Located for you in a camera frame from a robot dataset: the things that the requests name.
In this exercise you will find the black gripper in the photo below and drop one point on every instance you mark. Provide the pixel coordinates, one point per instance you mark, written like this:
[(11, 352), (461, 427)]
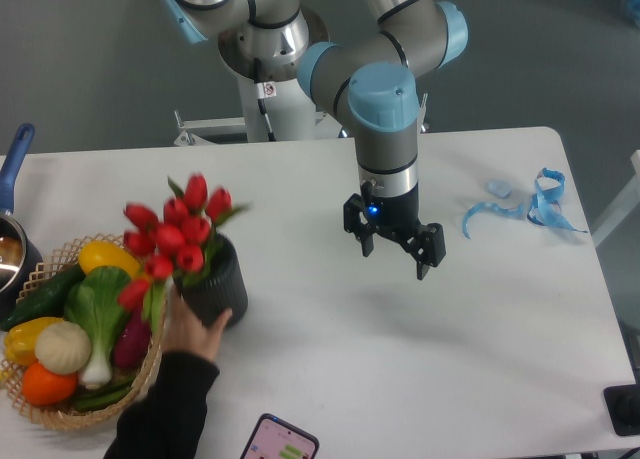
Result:
[(395, 218)]

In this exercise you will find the dark ribbed vase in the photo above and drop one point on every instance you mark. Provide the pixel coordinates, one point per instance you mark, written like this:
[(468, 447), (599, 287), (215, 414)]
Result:
[(223, 288)]

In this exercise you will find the red tulip bouquet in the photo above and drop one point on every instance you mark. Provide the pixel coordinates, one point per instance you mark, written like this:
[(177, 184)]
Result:
[(179, 243)]

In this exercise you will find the black sleeved forearm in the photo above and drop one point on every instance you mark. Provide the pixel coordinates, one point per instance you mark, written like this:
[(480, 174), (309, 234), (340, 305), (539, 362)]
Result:
[(169, 421)]

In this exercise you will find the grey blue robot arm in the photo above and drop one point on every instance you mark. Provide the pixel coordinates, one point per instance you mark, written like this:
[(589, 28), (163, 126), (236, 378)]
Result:
[(413, 38)]

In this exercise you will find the person's hand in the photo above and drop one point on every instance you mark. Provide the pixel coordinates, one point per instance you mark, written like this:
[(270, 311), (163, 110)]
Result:
[(185, 332)]

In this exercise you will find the light blue small cap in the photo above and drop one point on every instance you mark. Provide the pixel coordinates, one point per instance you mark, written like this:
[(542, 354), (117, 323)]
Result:
[(499, 188)]

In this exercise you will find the blue ribbon loop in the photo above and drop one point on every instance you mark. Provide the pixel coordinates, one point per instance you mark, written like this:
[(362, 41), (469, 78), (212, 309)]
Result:
[(544, 208)]

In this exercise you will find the smartphone with lit screen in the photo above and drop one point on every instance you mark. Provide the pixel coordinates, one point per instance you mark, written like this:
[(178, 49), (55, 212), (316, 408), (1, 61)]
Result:
[(275, 438)]

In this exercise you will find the purple eggplant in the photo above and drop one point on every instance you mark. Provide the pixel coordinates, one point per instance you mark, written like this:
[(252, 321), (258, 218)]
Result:
[(132, 345)]

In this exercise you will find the black device table corner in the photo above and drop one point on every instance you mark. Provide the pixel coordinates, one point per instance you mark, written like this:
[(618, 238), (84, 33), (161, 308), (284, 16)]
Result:
[(623, 407)]

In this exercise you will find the yellow bell pepper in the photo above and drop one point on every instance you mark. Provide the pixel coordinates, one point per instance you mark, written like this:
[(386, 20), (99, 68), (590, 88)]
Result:
[(100, 253)]

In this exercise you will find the green bok choy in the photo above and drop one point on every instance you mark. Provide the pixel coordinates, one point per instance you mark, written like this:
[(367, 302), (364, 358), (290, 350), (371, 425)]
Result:
[(93, 305)]

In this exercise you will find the woven bamboo basket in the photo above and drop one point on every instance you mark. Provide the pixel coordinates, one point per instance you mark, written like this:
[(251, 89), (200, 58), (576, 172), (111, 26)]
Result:
[(62, 416)]

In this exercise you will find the cream steamed bun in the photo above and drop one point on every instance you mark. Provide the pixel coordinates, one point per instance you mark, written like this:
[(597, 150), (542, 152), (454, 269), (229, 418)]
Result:
[(63, 348)]

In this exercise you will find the green cucumber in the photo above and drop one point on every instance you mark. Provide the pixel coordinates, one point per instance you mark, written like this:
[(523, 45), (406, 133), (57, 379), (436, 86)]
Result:
[(47, 300)]

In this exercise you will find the green bean pods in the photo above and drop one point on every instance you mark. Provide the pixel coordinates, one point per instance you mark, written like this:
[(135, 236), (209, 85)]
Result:
[(103, 397)]

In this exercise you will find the orange fruit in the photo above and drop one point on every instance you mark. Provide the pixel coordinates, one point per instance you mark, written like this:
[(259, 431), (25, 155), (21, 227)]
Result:
[(41, 387)]

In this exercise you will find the yellow pepper lower left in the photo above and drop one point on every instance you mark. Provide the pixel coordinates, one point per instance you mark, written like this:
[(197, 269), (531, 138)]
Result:
[(21, 340)]

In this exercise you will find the blue handled steel pot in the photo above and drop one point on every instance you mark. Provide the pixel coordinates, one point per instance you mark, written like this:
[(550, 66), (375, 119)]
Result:
[(19, 256)]

